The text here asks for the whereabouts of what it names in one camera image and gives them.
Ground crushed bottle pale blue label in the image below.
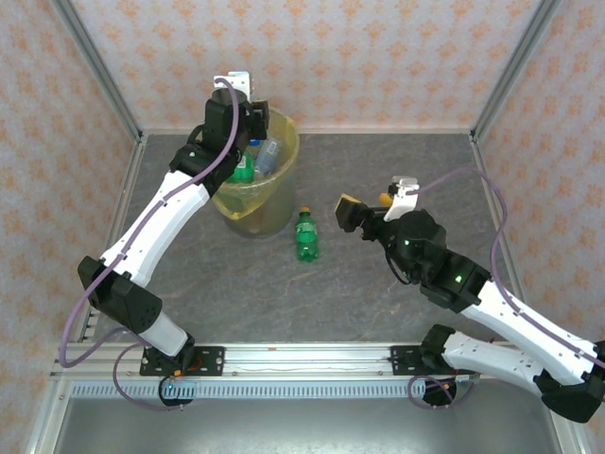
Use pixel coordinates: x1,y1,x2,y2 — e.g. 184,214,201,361
252,136,284,177

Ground green plastic soda bottle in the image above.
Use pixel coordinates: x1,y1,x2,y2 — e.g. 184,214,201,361
226,148,259,185
293,205,321,263

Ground yellow plastic bin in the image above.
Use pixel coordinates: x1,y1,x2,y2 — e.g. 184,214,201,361
207,106,301,239

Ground grey metal sheet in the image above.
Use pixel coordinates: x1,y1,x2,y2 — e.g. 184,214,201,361
51,396,568,454

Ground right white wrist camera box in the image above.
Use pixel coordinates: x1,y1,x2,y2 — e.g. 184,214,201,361
382,175,421,222

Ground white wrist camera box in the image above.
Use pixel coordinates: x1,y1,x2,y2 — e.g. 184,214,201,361
212,70,254,101
382,175,421,222

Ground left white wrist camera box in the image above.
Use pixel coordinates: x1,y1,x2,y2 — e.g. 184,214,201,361
212,70,254,101

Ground aluminium side rail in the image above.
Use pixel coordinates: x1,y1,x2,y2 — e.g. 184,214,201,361
78,135,147,342
470,134,525,304

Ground aluminium frame post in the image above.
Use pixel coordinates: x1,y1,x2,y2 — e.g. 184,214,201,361
470,0,563,143
50,0,146,146

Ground aluminium front extrusion rail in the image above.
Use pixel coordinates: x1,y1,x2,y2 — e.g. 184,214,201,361
49,340,567,380

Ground grey slotted cable duct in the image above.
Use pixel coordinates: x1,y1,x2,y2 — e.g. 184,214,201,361
70,381,479,399

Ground aluminium frame leg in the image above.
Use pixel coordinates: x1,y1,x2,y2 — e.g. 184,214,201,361
543,377,592,454
26,380,72,454

